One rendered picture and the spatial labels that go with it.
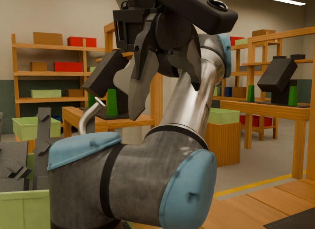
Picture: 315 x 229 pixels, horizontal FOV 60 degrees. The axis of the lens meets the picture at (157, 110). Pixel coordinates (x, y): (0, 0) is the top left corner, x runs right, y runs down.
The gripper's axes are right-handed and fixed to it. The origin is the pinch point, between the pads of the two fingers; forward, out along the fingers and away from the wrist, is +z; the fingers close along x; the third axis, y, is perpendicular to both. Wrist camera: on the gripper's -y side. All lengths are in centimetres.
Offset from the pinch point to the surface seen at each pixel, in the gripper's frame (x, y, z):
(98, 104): -28, 61, 21
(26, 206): 10, 45, 36
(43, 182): -1, 61, 42
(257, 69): -518, 197, 129
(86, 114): -23, 62, 24
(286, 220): -33, -10, 41
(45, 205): 7, 42, 36
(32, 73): -214, 565, 113
